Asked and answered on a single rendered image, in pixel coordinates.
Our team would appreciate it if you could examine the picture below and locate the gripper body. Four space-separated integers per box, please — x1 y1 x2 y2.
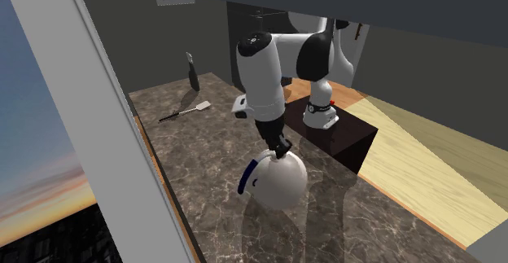
254 115 287 151

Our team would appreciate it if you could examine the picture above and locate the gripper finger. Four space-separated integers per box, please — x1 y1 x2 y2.
274 138 294 160

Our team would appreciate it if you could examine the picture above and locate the white bowl with blue rim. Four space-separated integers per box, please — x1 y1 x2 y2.
237 148 309 211

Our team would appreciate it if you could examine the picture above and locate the dark robot stand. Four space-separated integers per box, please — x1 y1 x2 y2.
282 95 379 175

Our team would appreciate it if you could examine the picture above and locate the black bottle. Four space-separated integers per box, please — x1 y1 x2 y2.
185 51 200 93

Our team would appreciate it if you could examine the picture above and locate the dark door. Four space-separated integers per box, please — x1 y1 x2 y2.
226 1 295 94

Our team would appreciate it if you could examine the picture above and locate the window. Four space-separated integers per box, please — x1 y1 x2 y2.
0 0 195 263

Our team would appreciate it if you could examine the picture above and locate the spatula with black handle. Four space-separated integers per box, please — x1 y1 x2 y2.
158 100 212 123

